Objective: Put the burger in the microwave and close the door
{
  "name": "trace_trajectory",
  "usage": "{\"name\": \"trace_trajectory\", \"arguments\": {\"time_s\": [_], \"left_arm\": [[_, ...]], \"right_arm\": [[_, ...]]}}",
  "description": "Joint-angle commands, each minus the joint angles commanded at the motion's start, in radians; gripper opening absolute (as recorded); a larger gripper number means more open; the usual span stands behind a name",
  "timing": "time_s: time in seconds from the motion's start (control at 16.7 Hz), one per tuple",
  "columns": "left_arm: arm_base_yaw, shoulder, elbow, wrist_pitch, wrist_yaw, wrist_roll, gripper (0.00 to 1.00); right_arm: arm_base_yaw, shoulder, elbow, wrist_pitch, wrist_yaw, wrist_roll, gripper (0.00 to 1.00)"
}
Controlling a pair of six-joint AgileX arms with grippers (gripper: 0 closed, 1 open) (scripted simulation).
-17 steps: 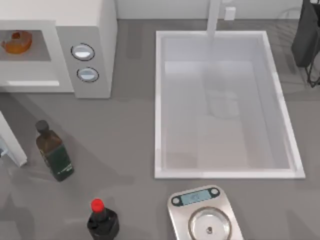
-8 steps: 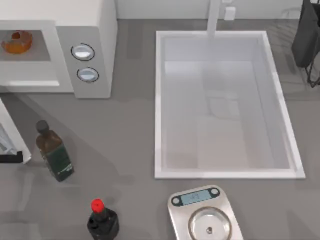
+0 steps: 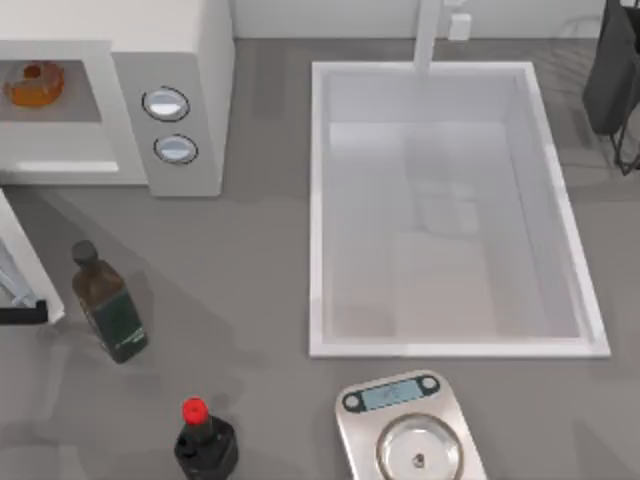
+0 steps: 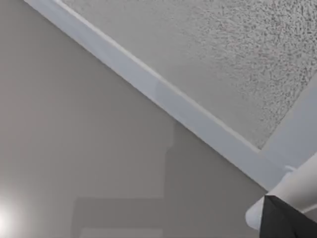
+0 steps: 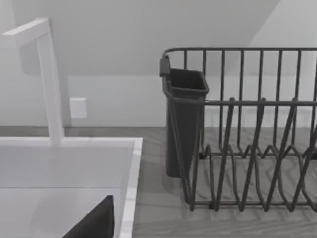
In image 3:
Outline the dark green oil bottle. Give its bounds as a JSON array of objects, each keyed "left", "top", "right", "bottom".
[{"left": 70, "top": 239, "right": 150, "bottom": 366}]

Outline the pale microwave oven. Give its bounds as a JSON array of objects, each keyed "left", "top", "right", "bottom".
[{"left": 0, "top": 0, "right": 237, "bottom": 199}]

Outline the small round microwave knob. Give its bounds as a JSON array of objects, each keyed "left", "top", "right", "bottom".
[{"left": 152, "top": 133, "right": 199, "bottom": 165}]

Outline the tall white tap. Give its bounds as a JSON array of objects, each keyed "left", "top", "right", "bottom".
[{"left": 411, "top": 0, "right": 473, "bottom": 77}]

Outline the orange-brown bread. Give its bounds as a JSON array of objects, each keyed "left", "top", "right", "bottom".
[{"left": 3, "top": 60, "right": 66, "bottom": 108}]

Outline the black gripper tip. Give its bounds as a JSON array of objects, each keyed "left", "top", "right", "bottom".
[{"left": 0, "top": 299, "right": 49, "bottom": 327}]

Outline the silver kitchen scale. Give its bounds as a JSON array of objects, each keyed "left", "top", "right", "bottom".
[{"left": 334, "top": 369, "right": 489, "bottom": 480}]

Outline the large round microwave knob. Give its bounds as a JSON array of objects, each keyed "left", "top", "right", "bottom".
[{"left": 141, "top": 85, "right": 192, "bottom": 123}]

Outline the white microwave door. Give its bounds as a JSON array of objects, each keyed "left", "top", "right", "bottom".
[{"left": 0, "top": 188, "right": 67, "bottom": 326}]

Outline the black bottle with red cap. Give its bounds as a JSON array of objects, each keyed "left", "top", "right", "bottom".
[{"left": 172, "top": 396, "right": 240, "bottom": 480}]

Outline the white sink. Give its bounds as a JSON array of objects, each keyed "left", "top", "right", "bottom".
[{"left": 307, "top": 60, "right": 613, "bottom": 361}]

